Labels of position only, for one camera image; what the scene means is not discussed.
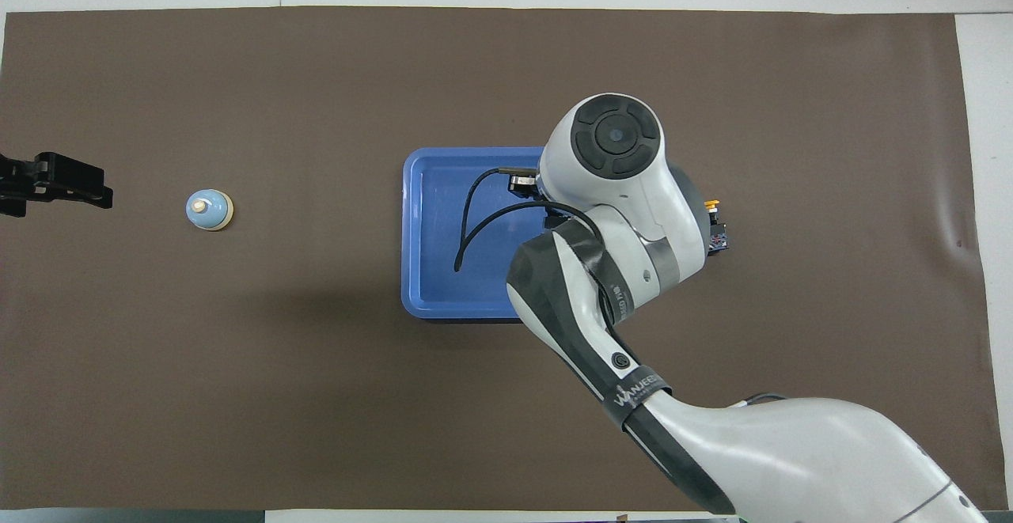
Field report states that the blue plastic tray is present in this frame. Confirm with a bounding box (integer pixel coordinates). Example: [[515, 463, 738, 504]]
[[400, 146, 555, 320]]

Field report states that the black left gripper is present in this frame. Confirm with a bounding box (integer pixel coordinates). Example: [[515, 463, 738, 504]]
[[0, 151, 113, 218]]

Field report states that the light blue call bell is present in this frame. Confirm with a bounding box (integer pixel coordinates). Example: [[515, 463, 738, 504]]
[[186, 189, 234, 233]]

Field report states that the brown table mat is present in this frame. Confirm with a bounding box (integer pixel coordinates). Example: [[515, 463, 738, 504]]
[[0, 6, 1007, 512]]

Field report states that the yellow push button switch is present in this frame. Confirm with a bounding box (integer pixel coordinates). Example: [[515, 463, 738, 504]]
[[704, 199, 730, 254]]

